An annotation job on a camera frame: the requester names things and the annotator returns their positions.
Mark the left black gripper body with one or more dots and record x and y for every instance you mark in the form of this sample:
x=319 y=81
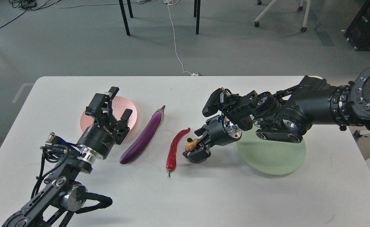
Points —
x=101 y=136

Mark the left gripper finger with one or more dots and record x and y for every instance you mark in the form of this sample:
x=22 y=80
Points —
x=124 y=121
x=101 y=104

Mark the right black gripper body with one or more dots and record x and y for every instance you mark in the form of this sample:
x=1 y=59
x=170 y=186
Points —
x=221 y=131

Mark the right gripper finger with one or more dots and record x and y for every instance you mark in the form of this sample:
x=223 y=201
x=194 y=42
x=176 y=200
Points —
x=206 y=152
x=204 y=130

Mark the purple eggplant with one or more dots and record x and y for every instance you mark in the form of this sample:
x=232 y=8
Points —
x=140 y=144

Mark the red chili pepper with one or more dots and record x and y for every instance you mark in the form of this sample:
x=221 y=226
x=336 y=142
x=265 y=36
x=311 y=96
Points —
x=171 y=158

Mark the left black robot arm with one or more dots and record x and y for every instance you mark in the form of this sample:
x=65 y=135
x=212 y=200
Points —
x=56 y=191

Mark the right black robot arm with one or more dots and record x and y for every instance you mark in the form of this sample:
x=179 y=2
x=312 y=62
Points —
x=284 y=116

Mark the pink plate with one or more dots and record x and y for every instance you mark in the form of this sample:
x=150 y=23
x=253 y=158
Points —
x=119 y=105

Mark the green plate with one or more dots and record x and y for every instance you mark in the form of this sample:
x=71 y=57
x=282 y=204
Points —
x=271 y=157

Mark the black equipment case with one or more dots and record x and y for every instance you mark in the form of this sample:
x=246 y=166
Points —
x=358 y=32

